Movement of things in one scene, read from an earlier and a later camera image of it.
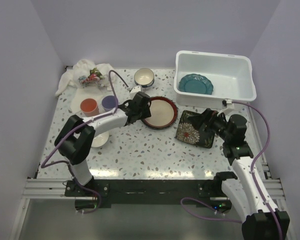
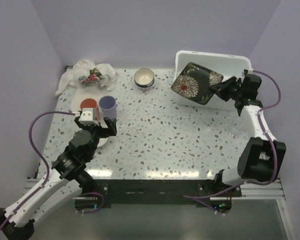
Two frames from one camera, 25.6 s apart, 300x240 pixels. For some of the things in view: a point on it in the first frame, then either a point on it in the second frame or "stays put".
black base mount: (97, 194) stays put
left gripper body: (144, 113) → (98, 131)
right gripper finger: (204, 117) → (231, 81)
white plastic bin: (231, 75) stays put
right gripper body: (217, 124) → (237, 92)
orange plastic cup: (89, 108) stays put
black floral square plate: (187, 133) → (193, 82)
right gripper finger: (202, 132) → (219, 89)
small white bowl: (100, 140) stays put
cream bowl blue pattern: (144, 77) stays put
